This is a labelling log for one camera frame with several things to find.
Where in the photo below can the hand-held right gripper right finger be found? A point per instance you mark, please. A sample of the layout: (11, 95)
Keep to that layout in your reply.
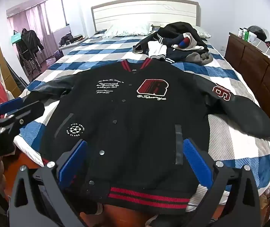
(196, 163)

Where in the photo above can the teal shopping bag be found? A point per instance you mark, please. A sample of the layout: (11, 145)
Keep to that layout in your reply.
(16, 37)

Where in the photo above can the pile of dark clothes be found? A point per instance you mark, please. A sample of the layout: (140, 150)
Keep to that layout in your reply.
(184, 28)

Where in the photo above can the green white bottle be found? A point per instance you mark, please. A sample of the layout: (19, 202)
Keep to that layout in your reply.
(245, 33)

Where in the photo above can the window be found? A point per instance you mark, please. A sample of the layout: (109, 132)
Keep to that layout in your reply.
(54, 11)

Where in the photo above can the pink curtains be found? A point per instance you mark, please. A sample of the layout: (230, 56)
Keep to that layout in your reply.
(46, 35)

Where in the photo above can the black clothes rack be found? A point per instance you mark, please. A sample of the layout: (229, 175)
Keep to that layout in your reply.
(36, 63)

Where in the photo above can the small floral pillow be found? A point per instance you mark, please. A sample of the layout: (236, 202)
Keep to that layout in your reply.
(204, 33)

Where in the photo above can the white bed headboard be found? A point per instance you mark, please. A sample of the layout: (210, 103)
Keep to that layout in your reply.
(144, 14)

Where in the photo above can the wooden dresser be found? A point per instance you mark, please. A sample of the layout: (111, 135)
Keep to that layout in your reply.
(248, 59)

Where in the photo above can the white mattress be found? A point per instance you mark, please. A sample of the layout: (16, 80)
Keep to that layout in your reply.
(26, 149)

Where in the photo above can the black bag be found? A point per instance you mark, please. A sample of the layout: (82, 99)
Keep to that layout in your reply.
(66, 39)

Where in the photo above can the white storage tray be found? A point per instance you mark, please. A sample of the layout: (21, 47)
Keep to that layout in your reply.
(262, 46)

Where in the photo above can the large floral pillow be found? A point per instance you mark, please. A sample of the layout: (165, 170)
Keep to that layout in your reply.
(127, 29)

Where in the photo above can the grey garment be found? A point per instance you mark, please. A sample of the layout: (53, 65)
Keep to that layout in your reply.
(196, 58)

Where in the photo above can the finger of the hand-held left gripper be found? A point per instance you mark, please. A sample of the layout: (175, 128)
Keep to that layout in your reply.
(30, 111)
(9, 105)

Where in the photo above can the navy garment red-blue patch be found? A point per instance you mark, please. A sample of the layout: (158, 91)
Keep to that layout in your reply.
(179, 43)

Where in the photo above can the black helmet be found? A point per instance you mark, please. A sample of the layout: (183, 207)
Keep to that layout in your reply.
(258, 32)

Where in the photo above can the white nightstand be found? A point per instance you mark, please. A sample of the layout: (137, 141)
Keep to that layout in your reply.
(73, 47)

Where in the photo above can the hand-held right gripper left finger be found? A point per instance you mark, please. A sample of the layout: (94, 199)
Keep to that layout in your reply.
(74, 163)

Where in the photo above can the black red varsity jacket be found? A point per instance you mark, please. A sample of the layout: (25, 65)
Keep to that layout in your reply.
(125, 123)

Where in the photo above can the bed with blue checked sheet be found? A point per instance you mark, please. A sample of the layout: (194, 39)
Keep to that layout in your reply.
(231, 132)

